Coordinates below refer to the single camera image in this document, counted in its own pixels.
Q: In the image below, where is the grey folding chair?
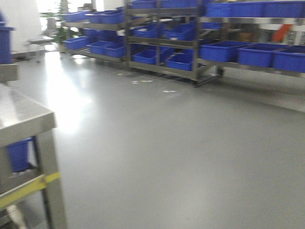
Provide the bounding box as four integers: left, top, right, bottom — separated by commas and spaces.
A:
26, 17, 58, 63

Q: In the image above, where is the far left steel rack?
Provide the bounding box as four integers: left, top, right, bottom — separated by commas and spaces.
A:
62, 8, 125, 62

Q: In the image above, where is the right steel shelf rack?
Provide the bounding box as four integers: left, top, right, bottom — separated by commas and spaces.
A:
198, 0, 305, 78

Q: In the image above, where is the steel shelf rack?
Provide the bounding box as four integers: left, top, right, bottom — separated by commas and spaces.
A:
198, 0, 305, 78
124, 0, 224, 87

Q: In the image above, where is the middle steel shelf rack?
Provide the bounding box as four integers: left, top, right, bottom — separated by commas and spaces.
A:
124, 0, 224, 87

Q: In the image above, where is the green potted plant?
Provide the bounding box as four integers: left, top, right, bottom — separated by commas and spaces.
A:
42, 0, 71, 53

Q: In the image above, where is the yellow tape strip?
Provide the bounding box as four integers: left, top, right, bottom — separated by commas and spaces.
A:
0, 172, 61, 211

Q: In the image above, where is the blue bin behind right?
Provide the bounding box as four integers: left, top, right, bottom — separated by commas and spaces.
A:
0, 11, 14, 64

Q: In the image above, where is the blue bin under table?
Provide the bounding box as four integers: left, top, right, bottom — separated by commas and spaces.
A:
6, 137, 33, 173

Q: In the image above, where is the steel table with leg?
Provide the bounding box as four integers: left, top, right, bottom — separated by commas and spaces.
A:
0, 63, 68, 229

